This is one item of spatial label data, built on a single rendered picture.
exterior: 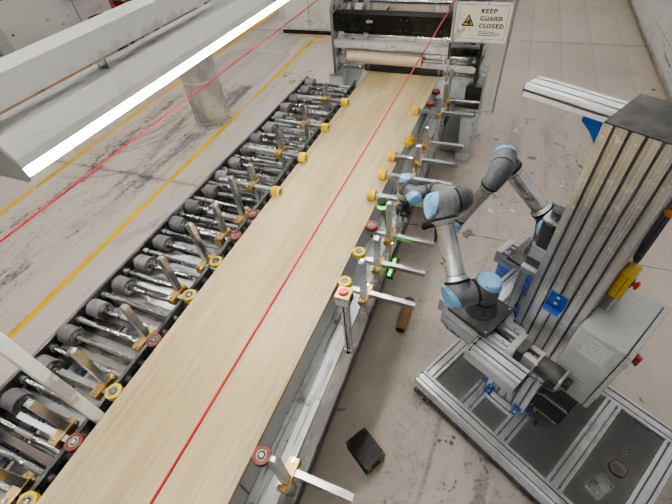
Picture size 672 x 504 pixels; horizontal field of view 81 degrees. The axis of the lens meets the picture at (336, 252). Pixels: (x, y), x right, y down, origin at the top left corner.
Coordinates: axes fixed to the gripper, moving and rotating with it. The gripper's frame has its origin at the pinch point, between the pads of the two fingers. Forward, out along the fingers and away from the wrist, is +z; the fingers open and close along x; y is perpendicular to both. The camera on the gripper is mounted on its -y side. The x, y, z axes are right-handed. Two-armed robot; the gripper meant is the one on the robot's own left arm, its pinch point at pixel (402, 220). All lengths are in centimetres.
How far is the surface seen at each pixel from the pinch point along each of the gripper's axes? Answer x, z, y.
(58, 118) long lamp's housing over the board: -81, -135, 117
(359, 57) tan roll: -23, -6, -250
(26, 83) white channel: -83, -142, 117
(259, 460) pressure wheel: -71, 11, 135
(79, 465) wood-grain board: -150, 11, 137
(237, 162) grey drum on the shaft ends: -129, 16, -98
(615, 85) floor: 329, 99, -370
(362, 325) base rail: -27, 31, 56
